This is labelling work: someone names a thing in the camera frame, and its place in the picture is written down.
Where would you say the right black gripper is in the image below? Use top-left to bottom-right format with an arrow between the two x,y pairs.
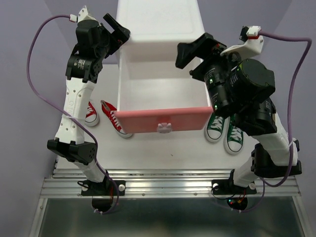
178,33 -> 251,118

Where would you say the pink drawer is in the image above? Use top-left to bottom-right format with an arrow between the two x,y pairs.
116,47 -> 212,133

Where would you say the green sneaker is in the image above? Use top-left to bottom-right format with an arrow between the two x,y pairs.
204,114 -> 225,143
224,116 -> 244,156

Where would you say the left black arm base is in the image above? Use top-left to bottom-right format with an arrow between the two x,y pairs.
77,177 -> 126,215

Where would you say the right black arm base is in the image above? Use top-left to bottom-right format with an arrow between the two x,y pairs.
211,179 -> 257,212

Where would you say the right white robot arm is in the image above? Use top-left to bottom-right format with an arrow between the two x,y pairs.
175,30 -> 302,193

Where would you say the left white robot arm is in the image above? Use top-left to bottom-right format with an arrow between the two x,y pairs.
47,7 -> 130,195

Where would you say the white shoe cabinet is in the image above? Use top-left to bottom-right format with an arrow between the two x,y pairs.
117,0 -> 204,62

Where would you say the red sneaker near cabinet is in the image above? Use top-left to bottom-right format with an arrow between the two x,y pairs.
100,100 -> 133,139

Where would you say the red sneaker far left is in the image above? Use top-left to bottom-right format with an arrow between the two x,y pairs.
84,101 -> 99,127

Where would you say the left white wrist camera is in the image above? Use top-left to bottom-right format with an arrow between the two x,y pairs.
69,5 -> 98,23

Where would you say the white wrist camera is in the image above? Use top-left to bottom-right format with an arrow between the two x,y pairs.
69,5 -> 98,23
220,26 -> 264,60

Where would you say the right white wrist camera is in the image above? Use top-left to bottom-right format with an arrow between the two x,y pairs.
220,26 -> 264,60

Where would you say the aluminium mounting rail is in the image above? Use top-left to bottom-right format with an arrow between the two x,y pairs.
40,169 -> 302,198

